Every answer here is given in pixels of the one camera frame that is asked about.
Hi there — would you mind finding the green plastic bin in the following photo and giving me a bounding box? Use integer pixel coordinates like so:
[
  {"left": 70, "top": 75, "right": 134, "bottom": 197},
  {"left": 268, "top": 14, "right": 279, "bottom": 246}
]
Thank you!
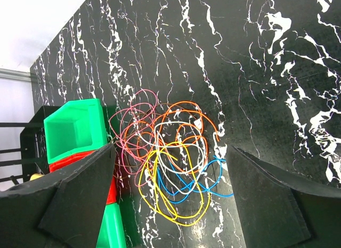
[
  {"left": 96, "top": 203, "right": 127, "bottom": 248},
  {"left": 44, "top": 98, "right": 108, "bottom": 164}
]

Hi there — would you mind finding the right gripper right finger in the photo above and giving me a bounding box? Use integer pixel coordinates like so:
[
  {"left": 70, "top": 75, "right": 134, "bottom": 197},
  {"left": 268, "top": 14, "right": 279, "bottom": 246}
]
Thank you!
[{"left": 228, "top": 146, "right": 340, "bottom": 247}]

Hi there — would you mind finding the black wire dish rack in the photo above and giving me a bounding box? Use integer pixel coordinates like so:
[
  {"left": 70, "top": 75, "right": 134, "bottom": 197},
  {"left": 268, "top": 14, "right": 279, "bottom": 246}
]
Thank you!
[{"left": 1, "top": 106, "right": 59, "bottom": 185}]

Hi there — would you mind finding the pink cable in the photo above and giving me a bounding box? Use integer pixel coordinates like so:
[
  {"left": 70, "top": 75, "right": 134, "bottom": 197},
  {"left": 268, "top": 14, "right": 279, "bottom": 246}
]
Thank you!
[{"left": 109, "top": 89, "right": 160, "bottom": 187}]

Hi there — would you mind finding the yellow cable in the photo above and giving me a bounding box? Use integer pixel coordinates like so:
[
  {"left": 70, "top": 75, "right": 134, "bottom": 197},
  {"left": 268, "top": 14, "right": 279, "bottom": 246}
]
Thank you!
[{"left": 138, "top": 141, "right": 212, "bottom": 227}]

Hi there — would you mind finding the red plastic bin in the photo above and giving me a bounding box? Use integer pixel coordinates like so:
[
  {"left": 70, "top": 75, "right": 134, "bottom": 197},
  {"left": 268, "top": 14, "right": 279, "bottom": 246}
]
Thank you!
[{"left": 48, "top": 150, "right": 117, "bottom": 205}]

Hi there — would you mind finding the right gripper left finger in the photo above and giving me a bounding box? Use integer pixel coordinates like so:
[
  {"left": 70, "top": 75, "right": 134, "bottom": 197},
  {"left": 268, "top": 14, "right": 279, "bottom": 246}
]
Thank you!
[{"left": 1, "top": 144, "right": 116, "bottom": 247}]

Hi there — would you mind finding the near green plastic bin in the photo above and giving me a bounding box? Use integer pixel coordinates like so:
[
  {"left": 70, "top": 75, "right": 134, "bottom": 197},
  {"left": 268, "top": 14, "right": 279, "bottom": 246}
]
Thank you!
[{"left": 96, "top": 203, "right": 127, "bottom": 248}]

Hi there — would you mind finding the far green plastic bin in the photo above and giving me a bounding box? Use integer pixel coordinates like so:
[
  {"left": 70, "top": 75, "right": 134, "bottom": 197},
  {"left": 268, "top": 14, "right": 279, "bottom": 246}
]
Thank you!
[{"left": 44, "top": 98, "right": 108, "bottom": 164}]

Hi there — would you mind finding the blue cable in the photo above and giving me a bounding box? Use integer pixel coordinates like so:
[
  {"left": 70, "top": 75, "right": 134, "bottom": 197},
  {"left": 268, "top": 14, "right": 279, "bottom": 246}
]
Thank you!
[{"left": 156, "top": 155, "right": 234, "bottom": 204}]

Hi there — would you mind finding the white cable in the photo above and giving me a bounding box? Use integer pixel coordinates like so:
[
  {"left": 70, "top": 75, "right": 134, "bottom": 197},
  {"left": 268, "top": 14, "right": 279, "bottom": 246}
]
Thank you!
[{"left": 137, "top": 119, "right": 208, "bottom": 195}]

